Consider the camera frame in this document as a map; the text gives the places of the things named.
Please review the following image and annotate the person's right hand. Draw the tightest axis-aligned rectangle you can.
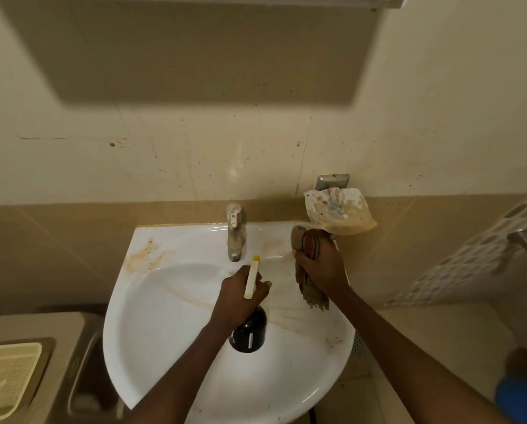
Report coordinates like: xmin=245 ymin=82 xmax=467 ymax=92
xmin=292 ymin=236 xmax=351 ymax=301

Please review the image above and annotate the metal wall bracket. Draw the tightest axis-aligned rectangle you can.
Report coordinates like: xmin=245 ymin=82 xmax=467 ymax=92
xmin=315 ymin=174 xmax=350 ymax=191

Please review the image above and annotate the person's left hand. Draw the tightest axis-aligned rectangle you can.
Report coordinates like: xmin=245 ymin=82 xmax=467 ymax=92
xmin=210 ymin=277 xmax=273 ymax=332

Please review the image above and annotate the blue plastic object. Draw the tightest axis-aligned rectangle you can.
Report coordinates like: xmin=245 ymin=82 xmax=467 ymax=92
xmin=494 ymin=374 xmax=527 ymax=424

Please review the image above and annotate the dark spray bottle white nozzle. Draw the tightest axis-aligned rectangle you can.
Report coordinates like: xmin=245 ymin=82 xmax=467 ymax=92
xmin=228 ymin=255 xmax=268 ymax=353

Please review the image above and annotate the stained white soap dish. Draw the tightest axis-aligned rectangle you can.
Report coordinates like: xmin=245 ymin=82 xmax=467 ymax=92
xmin=303 ymin=187 xmax=378 ymax=236

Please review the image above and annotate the beige washing machine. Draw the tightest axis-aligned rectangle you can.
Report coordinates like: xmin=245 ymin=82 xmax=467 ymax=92
xmin=0 ymin=310 xmax=125 ymax=424

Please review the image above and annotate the white ceramic sink basin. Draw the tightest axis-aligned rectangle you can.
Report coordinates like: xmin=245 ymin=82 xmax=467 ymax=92
xmin=103 ymin=221 xmax=356 ymax=424

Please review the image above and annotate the person's right forearm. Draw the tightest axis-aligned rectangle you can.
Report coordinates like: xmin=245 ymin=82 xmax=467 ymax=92
xmin=327 ymin=284 xmax=516 ymax=424

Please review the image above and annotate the chrome sink faucet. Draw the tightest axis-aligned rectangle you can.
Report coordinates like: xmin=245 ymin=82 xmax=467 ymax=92
xmin=226 ymin=203 xmax=248 ymax=263

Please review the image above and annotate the brown cleaning cloth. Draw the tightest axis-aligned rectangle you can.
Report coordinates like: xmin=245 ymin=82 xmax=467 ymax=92
xmin=291 ymin=225 xmax=331 ymax=312

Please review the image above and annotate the person's left forearm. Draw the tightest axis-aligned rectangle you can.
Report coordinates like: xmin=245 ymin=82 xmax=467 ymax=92
xmin=124 ymin=320 xmax=239 ymax=424

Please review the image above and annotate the pale yellow plastic tray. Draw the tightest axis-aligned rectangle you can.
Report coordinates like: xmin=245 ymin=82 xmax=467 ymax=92
xmin=0 ymin=342 xmax=43 ymax=424

